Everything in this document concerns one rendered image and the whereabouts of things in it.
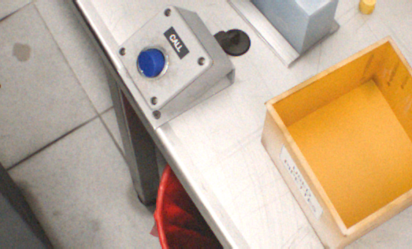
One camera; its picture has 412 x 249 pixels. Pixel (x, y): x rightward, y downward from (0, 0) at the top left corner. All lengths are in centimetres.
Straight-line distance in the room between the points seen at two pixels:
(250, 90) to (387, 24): 16
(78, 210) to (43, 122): 19
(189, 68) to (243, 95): 9
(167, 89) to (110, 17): 13
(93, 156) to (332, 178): 99
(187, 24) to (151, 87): 6
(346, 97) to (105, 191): 95
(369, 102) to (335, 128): 4
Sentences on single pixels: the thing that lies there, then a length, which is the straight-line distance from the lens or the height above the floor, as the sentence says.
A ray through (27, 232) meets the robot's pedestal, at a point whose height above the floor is 41.
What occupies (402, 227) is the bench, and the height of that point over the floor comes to 88.
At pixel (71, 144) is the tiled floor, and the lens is 180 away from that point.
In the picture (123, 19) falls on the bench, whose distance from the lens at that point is 91.
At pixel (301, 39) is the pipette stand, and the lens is 86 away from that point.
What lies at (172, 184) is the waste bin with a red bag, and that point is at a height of 43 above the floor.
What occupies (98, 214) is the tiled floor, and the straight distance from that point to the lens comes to 175.
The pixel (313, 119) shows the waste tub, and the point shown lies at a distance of 87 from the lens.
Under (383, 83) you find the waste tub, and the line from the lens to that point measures 87.
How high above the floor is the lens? 170
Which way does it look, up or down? 71 degrees down
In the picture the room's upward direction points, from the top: 1 degrees clockwise
